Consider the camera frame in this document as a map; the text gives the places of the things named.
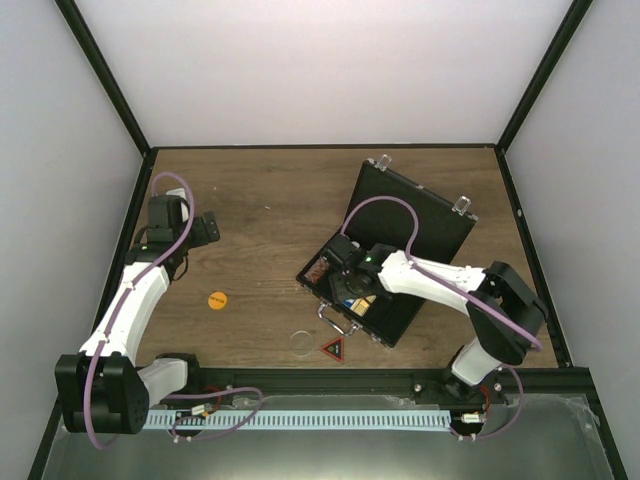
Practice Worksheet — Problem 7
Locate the triangular all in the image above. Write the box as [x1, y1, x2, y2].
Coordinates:
[320, 336, 344, 363]

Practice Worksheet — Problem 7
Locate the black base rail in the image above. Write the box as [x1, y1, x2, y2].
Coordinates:
[139, 367, 596, 401]

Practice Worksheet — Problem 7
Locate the red black chip stack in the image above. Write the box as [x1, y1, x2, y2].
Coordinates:
[304, 257, 331, 285]

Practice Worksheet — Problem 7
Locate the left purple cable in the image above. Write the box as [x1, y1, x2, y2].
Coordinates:
[82, 172, 195, 449]

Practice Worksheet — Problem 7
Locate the black poker case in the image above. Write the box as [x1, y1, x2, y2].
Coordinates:
[296, 155, 478, 347]

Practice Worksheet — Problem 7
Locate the orange big blind button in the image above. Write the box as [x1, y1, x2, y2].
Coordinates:
[207, 291, 228, 310]

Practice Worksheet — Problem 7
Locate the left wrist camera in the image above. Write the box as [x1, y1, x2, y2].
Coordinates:
[165, 187, 188, 201]

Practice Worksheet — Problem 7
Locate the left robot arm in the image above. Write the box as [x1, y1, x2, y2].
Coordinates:
[54, 188, 220, 434]

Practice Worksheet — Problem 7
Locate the blue yellow card deck box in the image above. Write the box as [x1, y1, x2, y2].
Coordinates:
[343, 295, 376, 317]

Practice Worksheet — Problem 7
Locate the purple cable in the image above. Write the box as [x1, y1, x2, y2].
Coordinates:
[82, 172, 195, 449]
[341, 195, 544, 441]

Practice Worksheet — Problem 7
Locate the clear acrylic dealer puck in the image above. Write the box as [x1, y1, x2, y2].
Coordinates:
[289, 330, 315, 358]

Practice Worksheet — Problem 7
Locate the light blue slotted cable duct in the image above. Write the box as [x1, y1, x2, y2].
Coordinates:
[143, 410, 451, 432]

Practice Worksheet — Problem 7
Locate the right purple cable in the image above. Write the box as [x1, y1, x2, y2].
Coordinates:
[341, 195, 544, 441]

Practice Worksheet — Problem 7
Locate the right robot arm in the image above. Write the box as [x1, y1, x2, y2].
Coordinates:
[329, 244, 548, 403]

